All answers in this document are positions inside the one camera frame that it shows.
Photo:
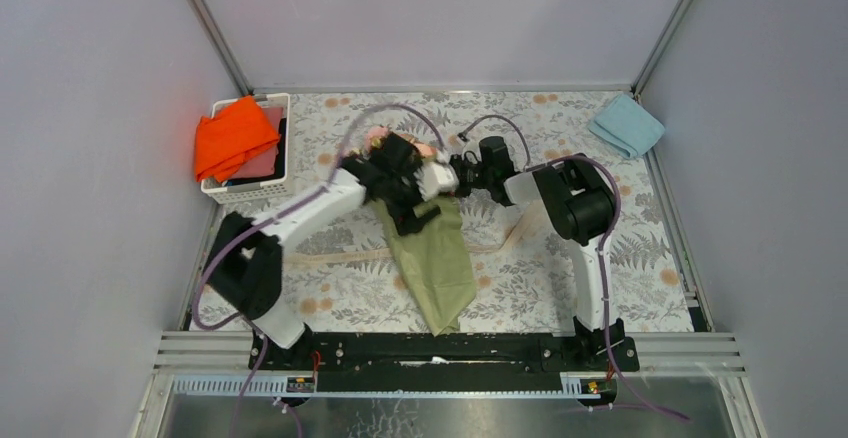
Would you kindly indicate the white plastic basket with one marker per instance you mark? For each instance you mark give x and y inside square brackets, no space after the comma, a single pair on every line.
[268,186]

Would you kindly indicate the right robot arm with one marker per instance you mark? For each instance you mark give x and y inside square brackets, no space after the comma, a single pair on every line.
[582,210]

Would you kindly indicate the beige ribbon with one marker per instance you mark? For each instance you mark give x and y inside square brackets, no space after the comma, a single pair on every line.
[529,222]

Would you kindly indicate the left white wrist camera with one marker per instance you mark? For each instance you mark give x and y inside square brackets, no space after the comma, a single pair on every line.
[436,176]

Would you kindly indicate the light blue cloth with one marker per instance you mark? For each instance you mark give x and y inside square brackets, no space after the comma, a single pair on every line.
[627,127]

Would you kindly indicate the pink fake rose stem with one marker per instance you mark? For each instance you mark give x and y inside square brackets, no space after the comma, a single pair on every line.
[375,138]

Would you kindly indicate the peach fake rose stem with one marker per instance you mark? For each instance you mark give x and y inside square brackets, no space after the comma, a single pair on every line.
[425,150]

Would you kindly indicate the brown kraft wrapping paper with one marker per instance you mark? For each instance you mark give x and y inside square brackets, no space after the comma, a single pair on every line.
[434,263]

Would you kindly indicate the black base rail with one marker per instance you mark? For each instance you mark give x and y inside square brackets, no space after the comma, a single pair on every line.
[460,362]

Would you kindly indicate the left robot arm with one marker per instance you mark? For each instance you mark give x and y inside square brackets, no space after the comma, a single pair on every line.
[245,268]

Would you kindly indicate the floral patterned table mat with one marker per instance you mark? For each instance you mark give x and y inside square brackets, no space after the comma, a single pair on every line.
[530,288]

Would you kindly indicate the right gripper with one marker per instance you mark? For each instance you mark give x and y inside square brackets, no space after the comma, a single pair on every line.
[458,163]

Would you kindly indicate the orange cloth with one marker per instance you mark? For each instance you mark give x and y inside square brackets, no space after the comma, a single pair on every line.
[236,134]

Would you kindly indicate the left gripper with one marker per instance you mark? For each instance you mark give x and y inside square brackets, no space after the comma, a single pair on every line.
[402,216]

